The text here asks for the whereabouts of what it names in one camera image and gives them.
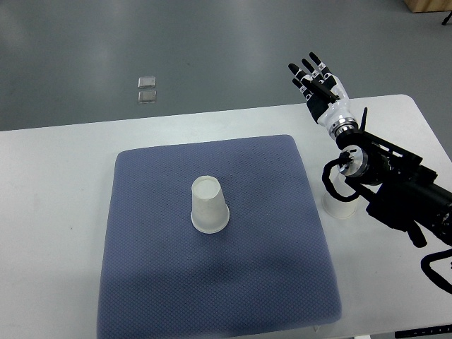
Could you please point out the white paper cup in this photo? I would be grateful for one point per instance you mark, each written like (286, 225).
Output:
(336, 208)
(209, 211)

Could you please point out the black table control panel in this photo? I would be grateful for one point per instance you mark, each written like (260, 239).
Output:
(418, 332)

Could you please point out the white paper cup on mat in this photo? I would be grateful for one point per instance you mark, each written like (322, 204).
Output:
(209, 211)

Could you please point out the upper metal floor plate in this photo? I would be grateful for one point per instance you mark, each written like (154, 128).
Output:
(147, 82)

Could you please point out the wooden box corner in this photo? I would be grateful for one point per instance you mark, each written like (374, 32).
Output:
(428, 6)

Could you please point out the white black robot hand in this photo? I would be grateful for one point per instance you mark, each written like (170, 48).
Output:
(327, 99)

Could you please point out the blue fabric cushion mat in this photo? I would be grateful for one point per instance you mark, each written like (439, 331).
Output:
(268, 270)

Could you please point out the black tripod leg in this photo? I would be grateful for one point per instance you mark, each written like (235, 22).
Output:
(446, 19)

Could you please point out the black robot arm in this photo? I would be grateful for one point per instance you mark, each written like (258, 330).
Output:
(401, 192)

